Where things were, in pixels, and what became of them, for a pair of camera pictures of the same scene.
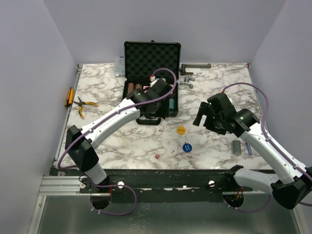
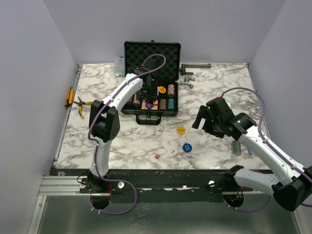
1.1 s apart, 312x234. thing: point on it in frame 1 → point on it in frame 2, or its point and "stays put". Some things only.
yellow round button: [181, 130] stays put
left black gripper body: [161, 110] → [148, 91]
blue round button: [187, 147] stays put
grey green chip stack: [236, 149] stays put
